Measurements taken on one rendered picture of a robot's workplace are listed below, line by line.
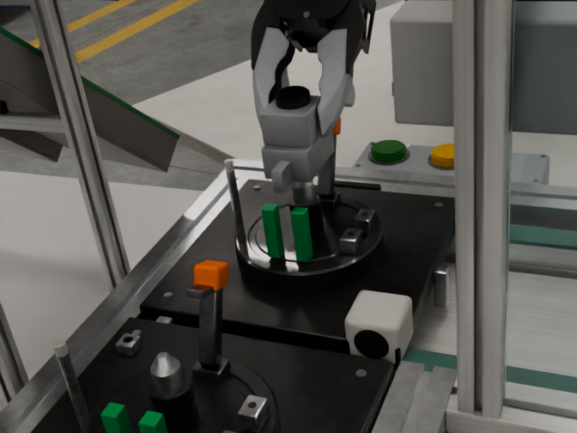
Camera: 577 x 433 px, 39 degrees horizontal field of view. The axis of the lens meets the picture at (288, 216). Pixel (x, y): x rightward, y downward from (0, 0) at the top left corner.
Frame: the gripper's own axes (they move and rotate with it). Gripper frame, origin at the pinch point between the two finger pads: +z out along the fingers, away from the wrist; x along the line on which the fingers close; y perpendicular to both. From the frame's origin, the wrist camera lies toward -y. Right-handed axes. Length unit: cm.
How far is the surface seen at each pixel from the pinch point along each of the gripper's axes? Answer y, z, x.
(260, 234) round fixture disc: 6.9, 9.6, 4.2
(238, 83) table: 64, -24, 39
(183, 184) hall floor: 199, -29, 122
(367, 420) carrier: -5.5, 23.4, -11.9
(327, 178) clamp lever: 10.2, 3.0, -0.4
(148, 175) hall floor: 202, -31, 140
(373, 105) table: 60, -20, 12
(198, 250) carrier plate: 7.5, 11.8, 10.7
